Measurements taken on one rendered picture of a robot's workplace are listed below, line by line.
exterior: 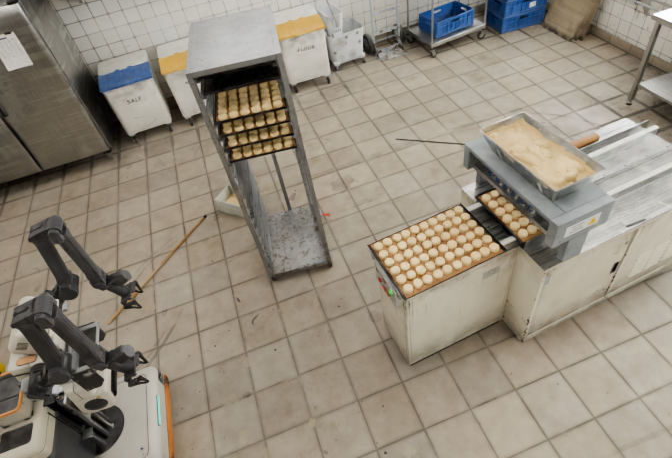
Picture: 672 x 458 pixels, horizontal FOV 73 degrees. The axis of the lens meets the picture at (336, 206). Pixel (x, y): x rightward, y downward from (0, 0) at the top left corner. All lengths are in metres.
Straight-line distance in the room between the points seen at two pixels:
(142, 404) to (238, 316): 0.87
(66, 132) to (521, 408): 4.65
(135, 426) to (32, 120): 3.26
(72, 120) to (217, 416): 3.30
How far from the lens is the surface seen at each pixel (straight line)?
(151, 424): 3.06
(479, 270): 2.54
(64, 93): 5.12
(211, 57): 2.49
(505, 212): 2.67
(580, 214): 2.35
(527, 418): 3.06
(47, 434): 2.75
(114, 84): 5.34
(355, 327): 3.26
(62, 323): 1.96
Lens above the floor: 2.82
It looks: 45 degrees down
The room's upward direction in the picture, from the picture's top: 11 degrees counter-clockwise
